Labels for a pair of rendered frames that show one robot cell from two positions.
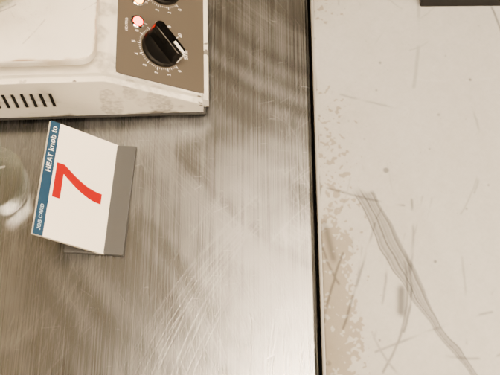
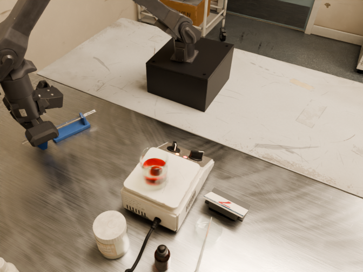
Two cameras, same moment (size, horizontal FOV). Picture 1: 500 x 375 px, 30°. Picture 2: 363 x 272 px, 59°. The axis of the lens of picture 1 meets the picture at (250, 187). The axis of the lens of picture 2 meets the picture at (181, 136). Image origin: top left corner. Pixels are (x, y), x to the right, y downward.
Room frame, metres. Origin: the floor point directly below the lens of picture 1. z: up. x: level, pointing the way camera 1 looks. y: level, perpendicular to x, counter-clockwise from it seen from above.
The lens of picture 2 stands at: (0.21, 0.51, 1.50)
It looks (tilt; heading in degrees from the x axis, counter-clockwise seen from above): 45 degrees down; 294
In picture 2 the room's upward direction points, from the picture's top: 2 degrees clockwise
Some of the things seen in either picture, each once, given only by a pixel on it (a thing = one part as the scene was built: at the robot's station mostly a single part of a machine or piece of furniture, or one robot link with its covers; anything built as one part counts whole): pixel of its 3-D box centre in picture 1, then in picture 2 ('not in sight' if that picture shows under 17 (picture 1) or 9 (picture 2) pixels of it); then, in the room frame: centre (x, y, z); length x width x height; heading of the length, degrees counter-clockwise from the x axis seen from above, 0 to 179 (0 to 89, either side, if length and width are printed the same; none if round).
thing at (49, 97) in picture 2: not in sight; (45, 95); (0.75, 0.11, 1.03); 0.07 x 0.07 x 0.06; 68
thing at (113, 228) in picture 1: (86, 188); (227, 201); (0.28, 0.12, 0.92); 0.09 x 0.06 x 0.04; 175
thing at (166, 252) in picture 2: not in sight; (162, 255); (0.34, 0.29, 0.93); 0.03 x 0.03 x 0.07
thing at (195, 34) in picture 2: not in sight; (182, 27); (0.55, -0.22, 1.10); 0.09 x 0.07 x 0.06; 152
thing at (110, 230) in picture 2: not in sight; (112, 235); (0.44, 0.30, 0.94); 0.06 x 0.06 x 0.08
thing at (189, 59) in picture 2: not in sight; (183, 46); (0.55, -0.22, 1.04); 0.07 x 0.07 x 0.06; 6
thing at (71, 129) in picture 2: not in sight; (69, 126); (0.73, 0.09, 0.92); 0.10 x 0.03 x 0.04; 65
